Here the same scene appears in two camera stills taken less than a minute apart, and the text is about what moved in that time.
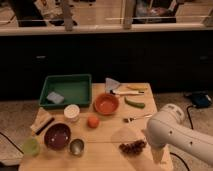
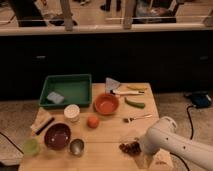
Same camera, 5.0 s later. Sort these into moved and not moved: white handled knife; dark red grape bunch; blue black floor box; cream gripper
Moved: cream gripper
Not moved: white handled knife; dark red grape bunch; blue black floor box
